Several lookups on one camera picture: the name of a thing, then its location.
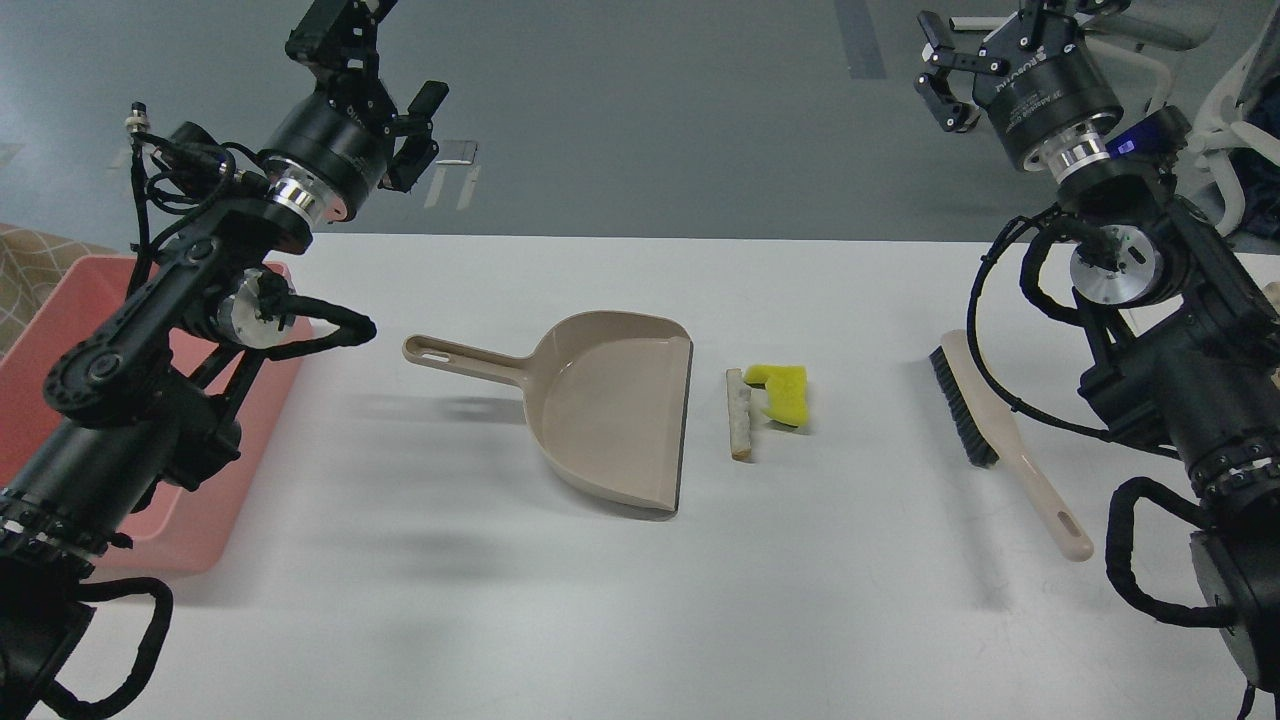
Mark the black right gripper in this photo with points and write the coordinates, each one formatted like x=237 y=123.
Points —
x=1035 y=79

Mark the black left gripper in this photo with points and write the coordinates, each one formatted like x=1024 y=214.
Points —
x=339 y=144

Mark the beige plastic dustpan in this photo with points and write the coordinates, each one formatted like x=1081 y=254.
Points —
x=605 y=396

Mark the yellow green sponge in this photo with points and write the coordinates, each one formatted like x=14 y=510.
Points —
x=785 y=390

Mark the beige hand brush black bristles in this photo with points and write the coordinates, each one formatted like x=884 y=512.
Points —
x=989 y=434

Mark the toast bread slice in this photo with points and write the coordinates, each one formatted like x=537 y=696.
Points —
x=739 y=403

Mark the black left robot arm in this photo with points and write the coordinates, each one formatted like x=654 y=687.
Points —
x=152 y=396

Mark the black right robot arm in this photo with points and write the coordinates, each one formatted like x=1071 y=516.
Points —
x=1135 y=253

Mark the white office chair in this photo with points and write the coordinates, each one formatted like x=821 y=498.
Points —
x=1130 y=50

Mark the white chair right edge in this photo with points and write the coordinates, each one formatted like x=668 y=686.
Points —
x=1220 y=126

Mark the beige patterned cushion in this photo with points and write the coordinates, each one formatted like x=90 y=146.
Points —
x=32 y=265

